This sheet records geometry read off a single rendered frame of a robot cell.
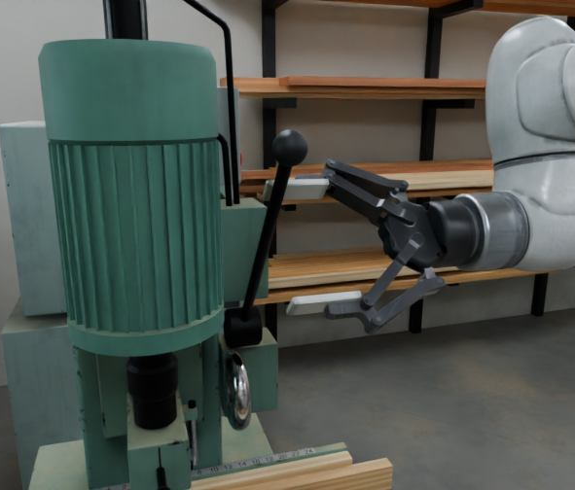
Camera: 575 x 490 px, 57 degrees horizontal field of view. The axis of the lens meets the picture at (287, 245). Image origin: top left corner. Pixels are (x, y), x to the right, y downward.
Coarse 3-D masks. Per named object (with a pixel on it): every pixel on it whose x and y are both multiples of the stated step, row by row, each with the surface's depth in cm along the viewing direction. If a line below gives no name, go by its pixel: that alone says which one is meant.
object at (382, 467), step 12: (336, 468) 76; (348, 468) 76; (360, 468) 76; (372, 468) 76; (384, 468) 76; (276, 480) 73; (288, 480) 73; (300, 480) 73; (312, 480) 73; (324, 480) 74; (336, 480) 74; (348, 480) 75; (360, 480) 76; (372, 480) 76; (384, 480) 77
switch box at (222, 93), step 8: (224, 88) 84; (224, 96) 84; (224, 104) 85; (224, 112) 85; (224, 120) 85; (224, 128) 86; (224, 136) 86; (232, 176) 88; (240, 176) 89; (224, 184) 88; (232, 184) 88
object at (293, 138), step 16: (272, 144) 50; (288, 144) 49; (304, 144) 49; (288, 160) 49; (288, 176) 53; (272, 192) 55; (272, 208) 57; (272, 224) 59; (256, 256) 65; (256, 272) 67; (256, 288) 70; (224, 320) 81; (240, 320) 78; (256, 320) 79; (240, 336) 78; (256, 336) 79
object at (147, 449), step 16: (128, 400) 70; (176, 400) 70; (128, 416) 66; (128, 432) 63; (144, 432) 63; (160, 432) 63; (176, 432) 63; (128, 448) 60; (144, 448) 60; (160, 448) 61; (176, 448) 61; (128, 464) 60; (144, 464) 61; (160, 464) 61; (176, 464) 62; (192, 464) 64; (144, 480) 61; (176, 480) 62
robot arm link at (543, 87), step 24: (528, 24) 60; (552, 24) 59; (504, 48) 61; (528, 48) 58; (552, 48) 57; (504, 72) 60; (528, 72) 58; (552, 72) 56; (504, 96) 60; (528, 96) 58; (552, 96) 56; (504, 120) 60; (528, 120) 58; (552, 120) 57; (504, 144) 61; (528, 144) 59; (552, 144) 58
